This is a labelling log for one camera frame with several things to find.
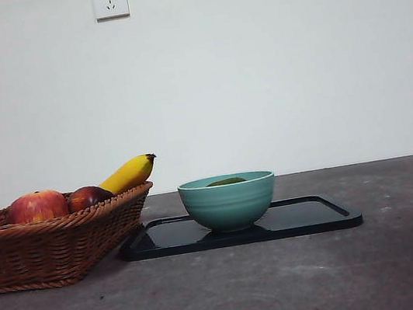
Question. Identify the green avocado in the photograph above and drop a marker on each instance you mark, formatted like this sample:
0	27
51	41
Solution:
226	181

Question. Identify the teal ceramic bowl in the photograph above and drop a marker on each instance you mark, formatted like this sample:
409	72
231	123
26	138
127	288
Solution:
230	206

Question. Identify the yellow banana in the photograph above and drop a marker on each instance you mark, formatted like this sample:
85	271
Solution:
131	175

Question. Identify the black rectangular tray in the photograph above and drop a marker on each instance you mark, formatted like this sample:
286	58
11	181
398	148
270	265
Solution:
307	221

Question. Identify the dark red plum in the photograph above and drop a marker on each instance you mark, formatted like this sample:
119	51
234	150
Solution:
87	197

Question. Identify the red yellow apple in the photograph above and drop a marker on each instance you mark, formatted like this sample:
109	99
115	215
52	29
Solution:
38	207

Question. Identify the brown woven wicker basket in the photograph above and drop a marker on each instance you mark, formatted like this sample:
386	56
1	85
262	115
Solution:
49	250

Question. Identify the white wall socket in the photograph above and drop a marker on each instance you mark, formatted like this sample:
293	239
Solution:
110	0

